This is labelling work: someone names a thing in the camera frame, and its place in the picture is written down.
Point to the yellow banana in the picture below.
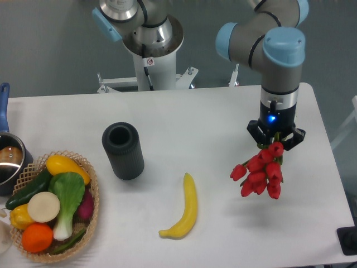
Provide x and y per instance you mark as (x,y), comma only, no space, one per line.
(186,223)

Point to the orange fruit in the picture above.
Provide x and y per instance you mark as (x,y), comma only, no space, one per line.
(37,237)

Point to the green chili pepper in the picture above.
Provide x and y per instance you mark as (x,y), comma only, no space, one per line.
(69,244)

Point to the yellow bell pepper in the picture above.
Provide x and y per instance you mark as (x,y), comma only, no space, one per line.
(20,218)

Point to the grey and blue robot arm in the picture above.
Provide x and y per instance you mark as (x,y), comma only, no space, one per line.
(270,43)

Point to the dark grey ribbed vase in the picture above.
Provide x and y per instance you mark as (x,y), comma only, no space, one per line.
(122,146)

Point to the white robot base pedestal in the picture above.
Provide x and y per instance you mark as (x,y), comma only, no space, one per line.
(154,51)

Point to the green cucumber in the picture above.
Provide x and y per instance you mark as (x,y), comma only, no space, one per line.
(39,184)

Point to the purple sweet potato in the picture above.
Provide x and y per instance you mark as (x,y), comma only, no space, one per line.
(86,207)

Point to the green bok choy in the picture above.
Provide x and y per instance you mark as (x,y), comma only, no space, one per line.
(69,188)

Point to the woven wicker basket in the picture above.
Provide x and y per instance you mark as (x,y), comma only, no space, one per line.
(84,222)

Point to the blue handled saucepan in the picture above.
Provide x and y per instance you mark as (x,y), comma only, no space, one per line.
(14,155)

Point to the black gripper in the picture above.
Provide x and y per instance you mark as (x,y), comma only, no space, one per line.
(277,114)

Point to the red tulip bouquet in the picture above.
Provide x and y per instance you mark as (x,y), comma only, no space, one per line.
(262,172)

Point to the white round radish slice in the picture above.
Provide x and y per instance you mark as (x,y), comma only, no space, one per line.
(43,207)

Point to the black device at edge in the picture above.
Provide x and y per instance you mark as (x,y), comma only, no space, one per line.
(347,240)

